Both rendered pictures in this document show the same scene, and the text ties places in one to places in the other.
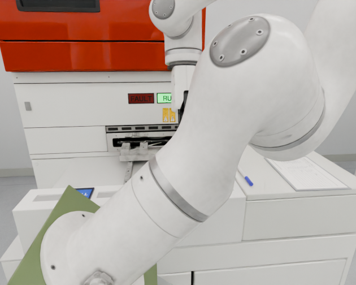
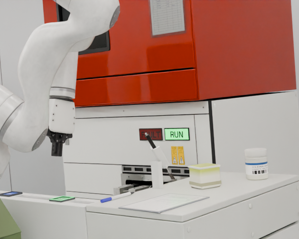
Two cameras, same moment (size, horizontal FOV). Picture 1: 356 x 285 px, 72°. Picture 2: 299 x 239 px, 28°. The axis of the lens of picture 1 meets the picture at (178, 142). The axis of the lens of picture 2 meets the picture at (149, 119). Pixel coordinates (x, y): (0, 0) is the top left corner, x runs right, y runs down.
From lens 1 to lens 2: 1.59 m
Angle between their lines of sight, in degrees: 49
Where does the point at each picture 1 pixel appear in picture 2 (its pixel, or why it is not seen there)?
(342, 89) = (24, 109)
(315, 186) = (137, 207)
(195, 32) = (58, 76)
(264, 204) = (97, 217)
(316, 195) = (134, 216)
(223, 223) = (73, 230)
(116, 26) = (121, 61)
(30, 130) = (67, 165)
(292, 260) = not seen: outside the picture
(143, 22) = (141, 55)
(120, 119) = (134, 158)
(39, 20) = not seen: hidden behind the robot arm
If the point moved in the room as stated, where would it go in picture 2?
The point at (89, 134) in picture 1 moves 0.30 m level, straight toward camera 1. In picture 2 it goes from (108, 173) to (69, 186)
